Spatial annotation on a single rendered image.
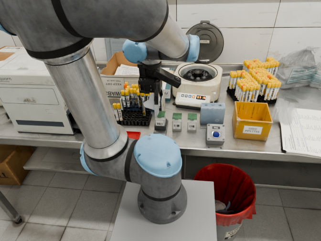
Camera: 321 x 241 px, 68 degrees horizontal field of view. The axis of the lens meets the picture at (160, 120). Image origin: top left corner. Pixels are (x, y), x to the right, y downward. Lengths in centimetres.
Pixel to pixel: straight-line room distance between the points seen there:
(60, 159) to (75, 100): 148
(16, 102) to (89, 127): 64
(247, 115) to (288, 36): 58
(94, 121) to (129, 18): 25
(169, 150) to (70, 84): 28
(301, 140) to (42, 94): 104
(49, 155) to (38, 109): 95
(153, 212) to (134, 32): 49
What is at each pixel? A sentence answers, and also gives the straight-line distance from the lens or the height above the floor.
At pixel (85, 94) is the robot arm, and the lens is 47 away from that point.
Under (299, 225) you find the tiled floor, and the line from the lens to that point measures 194.
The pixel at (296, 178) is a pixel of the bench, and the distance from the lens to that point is 181.
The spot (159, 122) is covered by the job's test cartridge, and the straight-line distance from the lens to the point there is 100.
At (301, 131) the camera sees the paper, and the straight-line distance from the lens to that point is 114.
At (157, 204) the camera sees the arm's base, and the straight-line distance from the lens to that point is 68.
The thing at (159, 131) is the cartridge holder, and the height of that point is 89.
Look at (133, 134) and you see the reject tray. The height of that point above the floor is 88.
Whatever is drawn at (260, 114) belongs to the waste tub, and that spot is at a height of 92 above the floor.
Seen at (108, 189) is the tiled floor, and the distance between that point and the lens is 198.
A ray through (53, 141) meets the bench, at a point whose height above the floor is 87.
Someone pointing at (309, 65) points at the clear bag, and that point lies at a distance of 148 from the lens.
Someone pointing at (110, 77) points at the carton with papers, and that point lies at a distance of 122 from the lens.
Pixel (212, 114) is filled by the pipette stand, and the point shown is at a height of 94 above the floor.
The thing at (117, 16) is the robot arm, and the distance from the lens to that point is 34.
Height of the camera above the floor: 156
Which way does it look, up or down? 39 degrees down
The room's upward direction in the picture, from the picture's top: 3 degrees counter-clockwise
